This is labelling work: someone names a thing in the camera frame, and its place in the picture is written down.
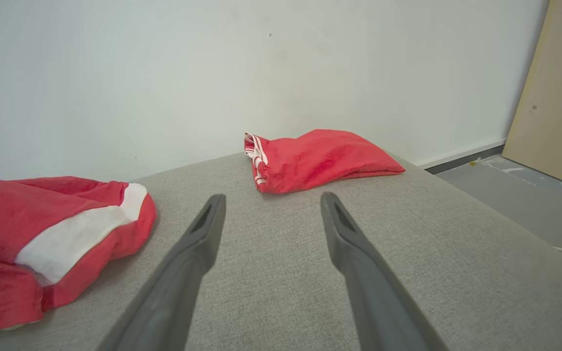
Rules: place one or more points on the red basketball jersey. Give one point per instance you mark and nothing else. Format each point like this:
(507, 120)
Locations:
(320, 156)

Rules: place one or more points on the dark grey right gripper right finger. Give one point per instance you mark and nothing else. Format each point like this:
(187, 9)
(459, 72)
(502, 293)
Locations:
(378, 297)

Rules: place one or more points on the red shorts with white stripe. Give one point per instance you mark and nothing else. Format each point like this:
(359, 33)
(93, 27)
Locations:
(42, 219)

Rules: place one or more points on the grey fabric sofa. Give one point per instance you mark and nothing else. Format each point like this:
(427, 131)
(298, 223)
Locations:
(456, 253)

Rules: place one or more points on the beige wooden board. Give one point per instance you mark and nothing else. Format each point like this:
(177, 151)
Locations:
(559, 97)

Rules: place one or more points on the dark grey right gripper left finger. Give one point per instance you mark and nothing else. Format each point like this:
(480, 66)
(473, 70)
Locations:
(178, 287)

